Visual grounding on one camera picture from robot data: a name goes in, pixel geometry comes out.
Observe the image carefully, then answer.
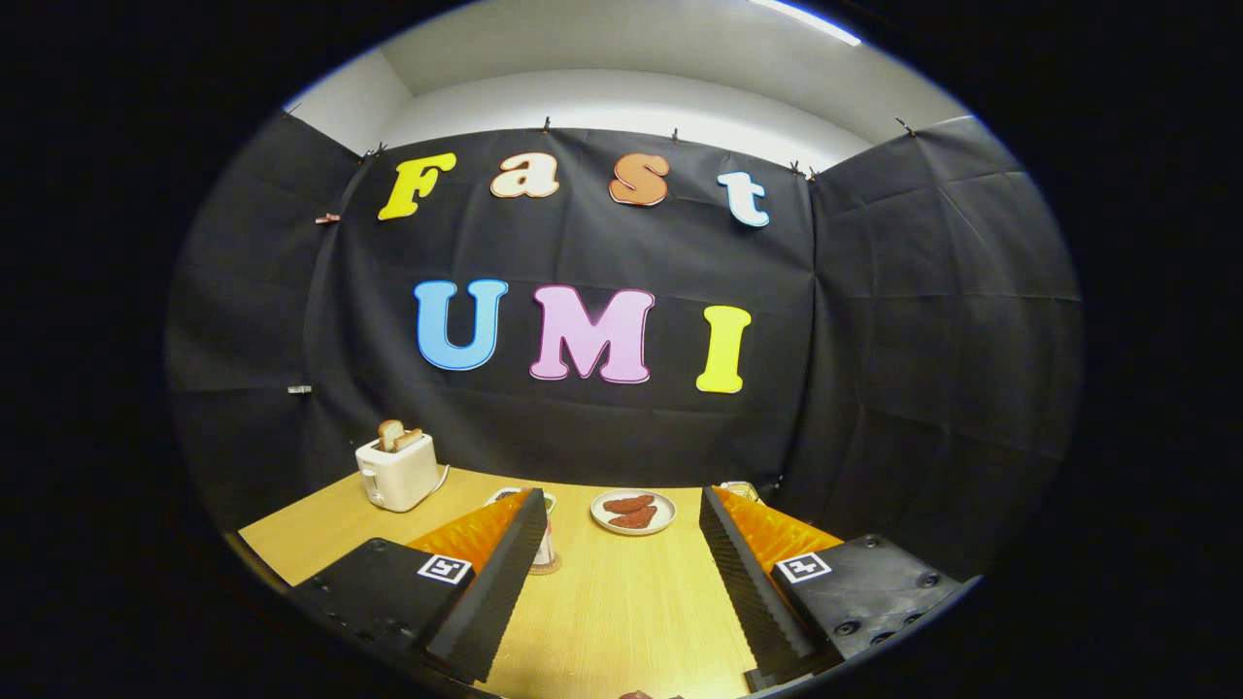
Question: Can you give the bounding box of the white divided condiment dish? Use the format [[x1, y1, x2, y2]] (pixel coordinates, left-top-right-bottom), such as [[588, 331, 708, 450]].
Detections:
[[486, 487, 557, 516]]

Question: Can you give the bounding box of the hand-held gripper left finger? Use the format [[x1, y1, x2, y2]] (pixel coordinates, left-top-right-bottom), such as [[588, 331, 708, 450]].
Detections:
[[291, 487, 550, 685]]

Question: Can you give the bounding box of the white round plate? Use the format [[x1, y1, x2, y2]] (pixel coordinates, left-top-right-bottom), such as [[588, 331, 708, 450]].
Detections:
[[590, 488, 678, 537]]

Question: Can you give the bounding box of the wooden table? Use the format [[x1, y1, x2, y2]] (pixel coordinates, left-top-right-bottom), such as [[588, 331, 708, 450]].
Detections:
[[240, 468, 846, 699]]

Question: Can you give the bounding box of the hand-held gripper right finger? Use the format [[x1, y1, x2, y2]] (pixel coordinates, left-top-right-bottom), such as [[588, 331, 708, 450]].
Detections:
[[697, 485, 982, 692]]

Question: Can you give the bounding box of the white toaster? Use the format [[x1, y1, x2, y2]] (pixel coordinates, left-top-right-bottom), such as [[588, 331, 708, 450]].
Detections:
[[355, 434, 440, 513]]

